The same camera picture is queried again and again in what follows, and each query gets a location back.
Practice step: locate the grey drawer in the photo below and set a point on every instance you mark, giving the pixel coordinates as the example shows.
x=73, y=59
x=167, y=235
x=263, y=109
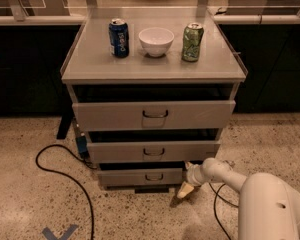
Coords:
x=153, y=115
x=162, y=151
x=140, y=177

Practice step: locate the grey middle drawer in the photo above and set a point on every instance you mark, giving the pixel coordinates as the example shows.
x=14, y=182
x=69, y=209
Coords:
x=162, y=151

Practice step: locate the grey bottom drawer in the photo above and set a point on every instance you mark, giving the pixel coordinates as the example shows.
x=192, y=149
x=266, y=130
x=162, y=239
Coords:
x=140, y=177

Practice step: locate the blue power adapter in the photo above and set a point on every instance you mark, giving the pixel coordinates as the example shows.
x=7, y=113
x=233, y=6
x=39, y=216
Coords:
x=82, y=147

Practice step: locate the green soda can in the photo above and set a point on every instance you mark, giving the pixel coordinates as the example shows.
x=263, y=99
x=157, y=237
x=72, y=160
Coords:
x=192, y=37

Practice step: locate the blue Pepsi can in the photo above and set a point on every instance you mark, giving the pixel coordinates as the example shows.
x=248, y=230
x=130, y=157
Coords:
x=119, y=38

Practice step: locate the white ceramic bowl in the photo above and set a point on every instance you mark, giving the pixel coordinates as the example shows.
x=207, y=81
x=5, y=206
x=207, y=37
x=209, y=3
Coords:
x=156, y=41

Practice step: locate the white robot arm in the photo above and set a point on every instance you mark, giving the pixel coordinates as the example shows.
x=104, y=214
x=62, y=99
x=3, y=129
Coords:
x=269, y=208

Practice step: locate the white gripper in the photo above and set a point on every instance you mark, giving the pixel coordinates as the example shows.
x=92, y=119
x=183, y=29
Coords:
x=192, y=176

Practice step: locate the grey drawer cabinet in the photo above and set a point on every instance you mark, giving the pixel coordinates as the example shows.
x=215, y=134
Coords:
x=94, y=75

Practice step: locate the black table leg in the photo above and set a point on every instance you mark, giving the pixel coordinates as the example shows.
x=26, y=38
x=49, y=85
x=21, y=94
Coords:
x=64, y=125

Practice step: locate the clear plastic bottle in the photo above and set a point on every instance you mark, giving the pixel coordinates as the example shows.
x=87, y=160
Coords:
x=230, y=163

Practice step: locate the grey top drawer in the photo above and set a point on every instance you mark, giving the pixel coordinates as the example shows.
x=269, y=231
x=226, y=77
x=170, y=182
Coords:
x=153, y=115

